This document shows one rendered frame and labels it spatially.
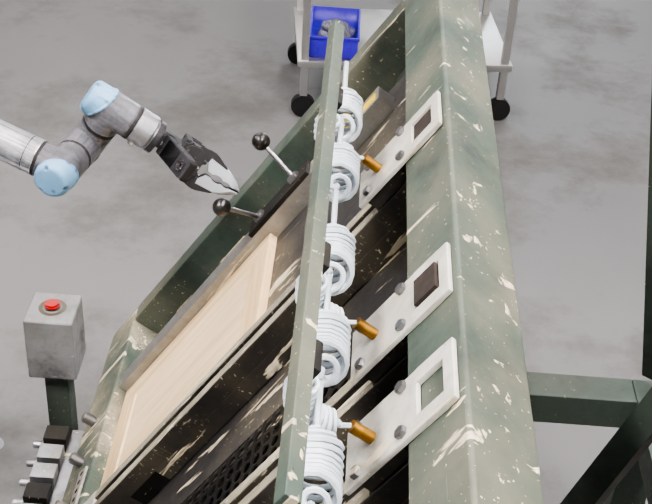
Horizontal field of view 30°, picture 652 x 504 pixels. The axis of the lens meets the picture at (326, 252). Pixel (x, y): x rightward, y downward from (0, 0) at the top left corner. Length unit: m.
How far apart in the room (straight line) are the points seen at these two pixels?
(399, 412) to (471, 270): 0.22
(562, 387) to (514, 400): 1.76
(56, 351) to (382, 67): 1.08
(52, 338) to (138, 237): 1.94
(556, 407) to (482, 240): 1.57
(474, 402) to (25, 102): 4.81
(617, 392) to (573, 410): 0.12
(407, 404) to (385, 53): 1.32
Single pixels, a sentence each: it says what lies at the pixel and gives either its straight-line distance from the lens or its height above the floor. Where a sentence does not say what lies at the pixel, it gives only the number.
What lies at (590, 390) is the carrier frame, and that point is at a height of 0.79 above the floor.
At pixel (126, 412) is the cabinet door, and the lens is 2.74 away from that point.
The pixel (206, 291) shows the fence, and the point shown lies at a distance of 2.62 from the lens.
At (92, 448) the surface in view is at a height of 0.89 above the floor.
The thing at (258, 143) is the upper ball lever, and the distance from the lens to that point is 2.47.
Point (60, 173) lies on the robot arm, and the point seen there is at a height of 1.52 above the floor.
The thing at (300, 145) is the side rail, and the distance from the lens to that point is 2.68.
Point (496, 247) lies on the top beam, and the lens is 1.58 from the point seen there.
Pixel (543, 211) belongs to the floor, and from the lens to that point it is 5.26.
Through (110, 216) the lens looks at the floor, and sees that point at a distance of 5.05.
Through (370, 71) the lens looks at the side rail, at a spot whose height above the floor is 1.62.
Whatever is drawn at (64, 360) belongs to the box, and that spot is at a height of 0.82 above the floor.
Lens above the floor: 2.76
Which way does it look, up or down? 35 degrees down
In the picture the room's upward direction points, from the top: 4 degrees clockwise
